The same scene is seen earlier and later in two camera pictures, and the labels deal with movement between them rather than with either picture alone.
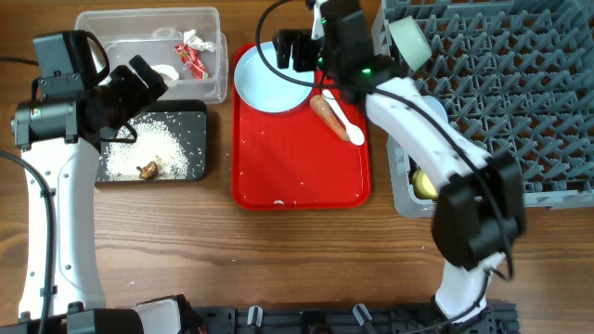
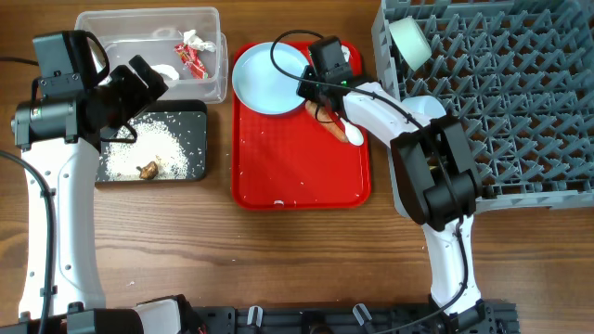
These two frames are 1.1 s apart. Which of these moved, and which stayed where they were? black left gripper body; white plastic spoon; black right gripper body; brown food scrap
Moved: black right gripper body
Stayed: white plastic spoon; brown food scrap; black left gripper body
